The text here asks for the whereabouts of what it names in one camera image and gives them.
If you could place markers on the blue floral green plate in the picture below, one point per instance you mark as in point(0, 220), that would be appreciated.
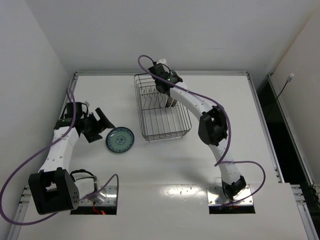
point(119, 140)

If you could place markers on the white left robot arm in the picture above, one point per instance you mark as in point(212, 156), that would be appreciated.
point(53, 188)

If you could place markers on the aluminium frame rail right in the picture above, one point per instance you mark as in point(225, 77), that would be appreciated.
point(293, 166)

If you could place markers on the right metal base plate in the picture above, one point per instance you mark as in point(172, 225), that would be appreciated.
point(216, 197)

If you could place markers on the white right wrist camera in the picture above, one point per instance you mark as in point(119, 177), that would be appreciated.
point(162, 61)

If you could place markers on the green red rimmed plate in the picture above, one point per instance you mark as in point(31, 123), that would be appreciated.
point(174, 102)
point(169, 102)

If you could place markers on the grey wire dish rack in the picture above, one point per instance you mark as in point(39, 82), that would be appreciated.
point(158, 123)

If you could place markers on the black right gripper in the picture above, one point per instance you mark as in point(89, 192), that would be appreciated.
point(163, 89)

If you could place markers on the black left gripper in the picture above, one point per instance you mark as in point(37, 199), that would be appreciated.
point(94, 127)

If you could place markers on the white plate with teal rim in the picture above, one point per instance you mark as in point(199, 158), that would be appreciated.
point(162, 100)

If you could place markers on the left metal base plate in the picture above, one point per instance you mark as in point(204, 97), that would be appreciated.
point(105, 198)

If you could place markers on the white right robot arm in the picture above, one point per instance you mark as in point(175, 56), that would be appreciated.
point(213, 127)

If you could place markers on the metal base plate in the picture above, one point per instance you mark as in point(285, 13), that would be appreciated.
point(105, 198)
point(216, 197)

